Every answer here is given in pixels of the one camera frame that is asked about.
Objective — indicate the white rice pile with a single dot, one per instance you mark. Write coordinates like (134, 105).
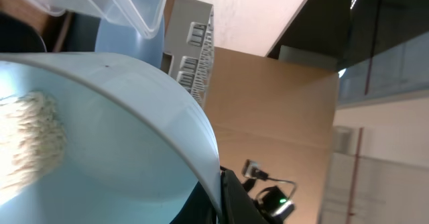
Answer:
(33, 141)

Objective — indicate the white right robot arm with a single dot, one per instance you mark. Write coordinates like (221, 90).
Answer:
(271, 202)

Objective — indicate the light blue bowl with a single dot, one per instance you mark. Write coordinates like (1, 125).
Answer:
(138, 142)

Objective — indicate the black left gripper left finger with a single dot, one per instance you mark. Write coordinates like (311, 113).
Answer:
(198, 209)

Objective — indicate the brown plastic tray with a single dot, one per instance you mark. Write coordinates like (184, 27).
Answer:
(71, 32)

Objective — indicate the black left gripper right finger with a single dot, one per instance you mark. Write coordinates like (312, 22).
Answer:
(237, 206)

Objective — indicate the dark blue plate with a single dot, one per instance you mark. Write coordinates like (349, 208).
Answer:
(127, 41)

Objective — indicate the grey dishwasher rack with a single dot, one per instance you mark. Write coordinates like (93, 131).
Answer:
(189, 41)

